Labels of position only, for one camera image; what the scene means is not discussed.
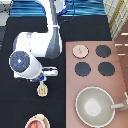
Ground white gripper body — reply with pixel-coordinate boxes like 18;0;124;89
34;65;59;83

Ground wooden spatula tool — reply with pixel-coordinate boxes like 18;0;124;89
37;81;48;97

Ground round wooden plate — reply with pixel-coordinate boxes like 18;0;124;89
25;114;50;128

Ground pink pot lid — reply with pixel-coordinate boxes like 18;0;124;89
73;45;89;58

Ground small terracotta pot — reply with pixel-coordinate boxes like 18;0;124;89
28;121;42;128

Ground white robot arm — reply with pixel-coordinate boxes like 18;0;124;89
9;0;66;81

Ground black burner front left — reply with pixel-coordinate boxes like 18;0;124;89
75;62;91;77

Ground black burner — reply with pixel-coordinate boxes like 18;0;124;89
98;62;115;76
75;62;91;77
96;45;111;58

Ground pink stove board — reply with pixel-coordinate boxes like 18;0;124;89
66;41;128;128

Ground blue striped cloth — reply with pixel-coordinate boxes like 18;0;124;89
10;0;105;17

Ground large grey pan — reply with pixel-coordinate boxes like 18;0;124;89
75;87;128;128

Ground black burner rear right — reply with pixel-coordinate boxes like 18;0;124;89
96;45;111;58

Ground black burner front right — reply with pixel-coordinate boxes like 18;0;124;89
98;62;115;76

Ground wooden slatted furniture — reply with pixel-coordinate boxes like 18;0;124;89
103;0;128;39

